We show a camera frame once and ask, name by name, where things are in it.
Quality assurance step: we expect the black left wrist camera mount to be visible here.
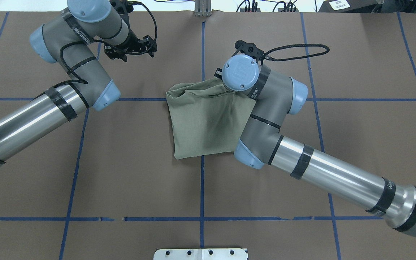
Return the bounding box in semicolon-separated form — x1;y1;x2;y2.
109;0;134;15

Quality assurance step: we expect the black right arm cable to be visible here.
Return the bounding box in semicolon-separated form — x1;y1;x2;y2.
262;43;330;62

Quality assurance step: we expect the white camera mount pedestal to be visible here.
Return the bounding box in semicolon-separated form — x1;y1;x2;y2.
153;248;249;260

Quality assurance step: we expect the aluminium frame post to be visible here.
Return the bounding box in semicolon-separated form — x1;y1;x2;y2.
194;0;212;17

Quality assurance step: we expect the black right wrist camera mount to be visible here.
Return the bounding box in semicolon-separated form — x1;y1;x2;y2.
232;40;265;64

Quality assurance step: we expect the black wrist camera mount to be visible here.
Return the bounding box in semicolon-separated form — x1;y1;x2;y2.
109;0;134;15
232;40;265;64

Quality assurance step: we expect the olive green long-sleeve shirt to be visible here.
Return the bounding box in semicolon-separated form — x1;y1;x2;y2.
166;78;256;160

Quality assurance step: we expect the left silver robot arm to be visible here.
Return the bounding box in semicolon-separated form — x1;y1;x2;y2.
0;0;157;167

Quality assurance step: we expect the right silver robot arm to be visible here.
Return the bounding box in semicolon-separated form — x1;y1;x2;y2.
215;54;416;237

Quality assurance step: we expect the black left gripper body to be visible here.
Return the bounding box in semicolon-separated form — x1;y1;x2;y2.
104;31;157;61

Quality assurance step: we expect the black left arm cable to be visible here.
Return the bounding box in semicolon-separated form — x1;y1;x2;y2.
59;2;158;85

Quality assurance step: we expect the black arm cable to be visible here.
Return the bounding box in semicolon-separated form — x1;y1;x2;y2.
262;43;330;62
59;2;158;85

